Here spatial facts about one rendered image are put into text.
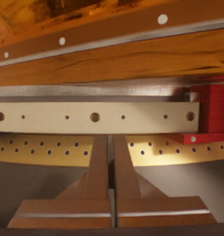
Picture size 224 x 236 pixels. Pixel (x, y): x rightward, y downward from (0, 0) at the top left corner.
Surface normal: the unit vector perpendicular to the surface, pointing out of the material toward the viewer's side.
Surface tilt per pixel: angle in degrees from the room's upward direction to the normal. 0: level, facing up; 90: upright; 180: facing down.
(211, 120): 90
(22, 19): 126
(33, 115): 90
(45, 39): 91
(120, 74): 90
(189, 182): 62
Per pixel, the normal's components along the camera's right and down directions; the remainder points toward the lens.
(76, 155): -0.05, -0.38
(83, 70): -0.47, 0.10
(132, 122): 0.06, 0.11
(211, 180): 0.19, -0.37
